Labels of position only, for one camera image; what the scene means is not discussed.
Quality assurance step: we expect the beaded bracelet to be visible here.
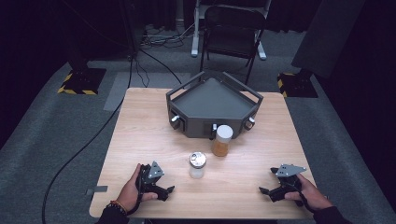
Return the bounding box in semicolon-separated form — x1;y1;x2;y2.
106;200;128;217

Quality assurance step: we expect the thin black floor cable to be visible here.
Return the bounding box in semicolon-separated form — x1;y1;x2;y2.
139;49;183;86

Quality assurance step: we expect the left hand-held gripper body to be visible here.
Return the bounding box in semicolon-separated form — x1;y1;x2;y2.
135;161;165;200

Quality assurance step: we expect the white-lid amber jar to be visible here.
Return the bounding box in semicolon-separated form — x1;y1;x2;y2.
211;124;234;158

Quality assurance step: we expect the black equipment stand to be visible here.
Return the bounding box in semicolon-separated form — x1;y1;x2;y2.
120;0;148;61

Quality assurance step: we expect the black wrist strap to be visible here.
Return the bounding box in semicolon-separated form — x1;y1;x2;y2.
294;186;316;215
125;183;145;217

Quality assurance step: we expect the person's right hand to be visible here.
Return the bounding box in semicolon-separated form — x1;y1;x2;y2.
284;173;333;213

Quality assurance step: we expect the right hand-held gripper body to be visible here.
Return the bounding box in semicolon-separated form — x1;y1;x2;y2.
269;163;307;203

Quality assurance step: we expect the grey corner rack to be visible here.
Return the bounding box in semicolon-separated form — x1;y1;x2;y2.
165;70;264;139

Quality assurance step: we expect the tangle of cables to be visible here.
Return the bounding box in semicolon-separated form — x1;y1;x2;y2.
141;22;195;49

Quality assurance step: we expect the person's left hand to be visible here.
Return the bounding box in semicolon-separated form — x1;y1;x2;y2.
116;163;159;213

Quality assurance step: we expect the black folding chair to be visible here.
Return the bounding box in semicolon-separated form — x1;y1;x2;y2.
199;5;267;86

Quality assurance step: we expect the silver-lid glass jar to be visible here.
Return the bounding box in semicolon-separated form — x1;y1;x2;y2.
188;151;207;180

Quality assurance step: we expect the dark grey panel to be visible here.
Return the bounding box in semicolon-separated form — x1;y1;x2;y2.
290;0;367;78

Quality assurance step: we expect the thick black floor cable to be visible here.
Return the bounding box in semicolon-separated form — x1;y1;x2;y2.
41;55;135;224

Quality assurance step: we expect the striped-edge black stand base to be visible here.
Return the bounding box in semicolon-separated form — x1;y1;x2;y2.
276;72;319;99
56;67;107;96

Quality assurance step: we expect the grey tape strip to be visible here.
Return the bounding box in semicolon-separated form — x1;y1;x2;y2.
85;185;108;196

